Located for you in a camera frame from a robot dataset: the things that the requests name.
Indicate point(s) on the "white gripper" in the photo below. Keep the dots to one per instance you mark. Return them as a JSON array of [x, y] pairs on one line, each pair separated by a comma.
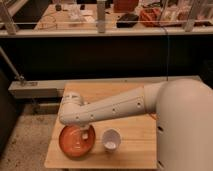
[[84, 131]]

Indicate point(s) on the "orange plate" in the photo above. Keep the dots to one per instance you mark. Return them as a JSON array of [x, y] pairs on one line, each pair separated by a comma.
[[73, 144]]

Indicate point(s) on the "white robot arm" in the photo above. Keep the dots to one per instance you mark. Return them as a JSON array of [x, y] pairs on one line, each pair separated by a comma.
[[184, 110]]

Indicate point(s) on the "wooden table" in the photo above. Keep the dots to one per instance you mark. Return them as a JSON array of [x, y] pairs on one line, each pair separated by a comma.
[[136, 151]]

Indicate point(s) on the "grey metal beam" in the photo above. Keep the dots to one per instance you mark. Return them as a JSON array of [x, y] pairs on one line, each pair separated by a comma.
[[55, 88]]

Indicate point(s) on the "black device on bench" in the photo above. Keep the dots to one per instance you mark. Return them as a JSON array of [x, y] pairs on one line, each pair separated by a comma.
[[127, 20]]

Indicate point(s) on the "orange box on bench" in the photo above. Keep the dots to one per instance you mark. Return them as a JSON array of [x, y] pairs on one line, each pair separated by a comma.
[[148, 16]]

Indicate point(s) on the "white vertical post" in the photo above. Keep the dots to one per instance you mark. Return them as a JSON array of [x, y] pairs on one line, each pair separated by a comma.
[[101, 16]]

